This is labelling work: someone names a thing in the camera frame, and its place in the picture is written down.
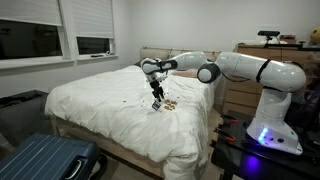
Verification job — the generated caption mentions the wide white roller blind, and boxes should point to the wide white roller blind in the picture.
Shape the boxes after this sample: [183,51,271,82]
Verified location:
[0,0,64,27]

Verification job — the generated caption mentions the narrow dark window pane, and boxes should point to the narrow dark window pane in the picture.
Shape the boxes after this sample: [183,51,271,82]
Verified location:
[76,36,112,56]

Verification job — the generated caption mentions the brown pellets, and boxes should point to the brown pellets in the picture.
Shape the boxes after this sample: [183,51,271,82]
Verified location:
[162,98,179,112]

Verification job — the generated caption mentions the wooden chest of drawers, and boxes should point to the wooden chest of drawers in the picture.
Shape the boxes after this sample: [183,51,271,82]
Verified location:
[221,44,303,117]

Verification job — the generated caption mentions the brown box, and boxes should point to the brown box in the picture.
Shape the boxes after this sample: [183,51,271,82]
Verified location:
[279,34,298,44]

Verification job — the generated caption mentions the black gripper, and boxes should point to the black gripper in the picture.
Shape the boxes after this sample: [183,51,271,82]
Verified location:
[148,77,165,103]

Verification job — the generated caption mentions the white duvet bed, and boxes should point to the white duvet bed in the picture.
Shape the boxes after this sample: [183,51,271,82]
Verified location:
[49,46,222,180]

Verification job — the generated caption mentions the blue hard-shell suitcase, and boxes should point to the blue hard-shell suitcase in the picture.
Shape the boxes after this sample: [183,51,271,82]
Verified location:
[0,133,108,180]

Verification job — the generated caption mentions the yellow plush toy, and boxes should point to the yellow plush toy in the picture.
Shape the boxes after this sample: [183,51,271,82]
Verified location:
[309,26,320,46]

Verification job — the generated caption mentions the orange black clamp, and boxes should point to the orange black clamp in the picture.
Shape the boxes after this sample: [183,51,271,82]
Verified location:
[221,114,240,126]
[214,127,236,144]

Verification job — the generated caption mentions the wide dark window pane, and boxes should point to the wide dark window pane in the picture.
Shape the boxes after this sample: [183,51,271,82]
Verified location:
[0,19,64,61]

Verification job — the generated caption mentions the dark grey armchair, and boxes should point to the dark grey armchair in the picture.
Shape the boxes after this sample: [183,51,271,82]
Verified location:
[0,89,54,148]

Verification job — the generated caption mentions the white quilted duvet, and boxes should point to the white quilted duvet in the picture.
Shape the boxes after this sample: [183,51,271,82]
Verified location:
[44,64,215,180]

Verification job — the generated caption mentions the narrow white roller blind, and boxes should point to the narrow white roller blind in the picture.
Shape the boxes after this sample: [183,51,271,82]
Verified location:
[71,0,115,39]

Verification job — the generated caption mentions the black robot table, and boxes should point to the black robot table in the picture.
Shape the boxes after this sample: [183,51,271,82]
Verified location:
[210,109,320,180]

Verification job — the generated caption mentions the black camera on stand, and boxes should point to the black camera on stand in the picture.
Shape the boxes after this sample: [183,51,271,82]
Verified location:
[257,30,281,46]

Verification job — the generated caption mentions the pink pillow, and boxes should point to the pink pillow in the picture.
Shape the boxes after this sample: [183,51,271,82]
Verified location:
[171,68,201,80]

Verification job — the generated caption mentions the beige headboard cushion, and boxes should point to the beige headboard cushion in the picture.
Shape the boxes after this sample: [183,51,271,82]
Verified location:
[139,48,170,62]

